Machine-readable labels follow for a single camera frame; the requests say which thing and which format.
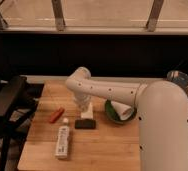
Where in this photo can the orange red marker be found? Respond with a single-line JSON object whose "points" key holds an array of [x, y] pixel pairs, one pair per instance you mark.
{"points": [[56, 115]]}

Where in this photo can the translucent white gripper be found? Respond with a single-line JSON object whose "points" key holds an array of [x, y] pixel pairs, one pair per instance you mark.
{"points": [[82, 101]]}

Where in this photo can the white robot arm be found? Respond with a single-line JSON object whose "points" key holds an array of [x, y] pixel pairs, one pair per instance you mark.
{"points": [[162, 109]]}

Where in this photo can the white tube bottle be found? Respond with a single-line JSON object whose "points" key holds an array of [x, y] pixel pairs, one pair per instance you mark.
{"points": [[61, 151]]}

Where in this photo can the black chair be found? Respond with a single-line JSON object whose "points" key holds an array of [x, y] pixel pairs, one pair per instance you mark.
{"points": [[18, 101]]}

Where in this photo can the white paper cup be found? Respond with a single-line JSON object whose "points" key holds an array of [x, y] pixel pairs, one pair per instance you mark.
{"points": [[124, 111]]}

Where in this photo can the black rectangular block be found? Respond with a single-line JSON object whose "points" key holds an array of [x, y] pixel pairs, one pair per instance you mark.
{"points": [[85, 124]]}

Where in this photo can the white sponge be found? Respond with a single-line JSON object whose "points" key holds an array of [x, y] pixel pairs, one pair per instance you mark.
{"points": [[88, 113]]}

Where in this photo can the round metal lamp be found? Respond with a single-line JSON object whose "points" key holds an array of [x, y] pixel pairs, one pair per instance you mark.
{"points": [[179, 78]]}

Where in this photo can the green bowl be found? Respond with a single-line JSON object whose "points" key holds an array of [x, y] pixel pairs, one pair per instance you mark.
{"points": [[113, 116]]}

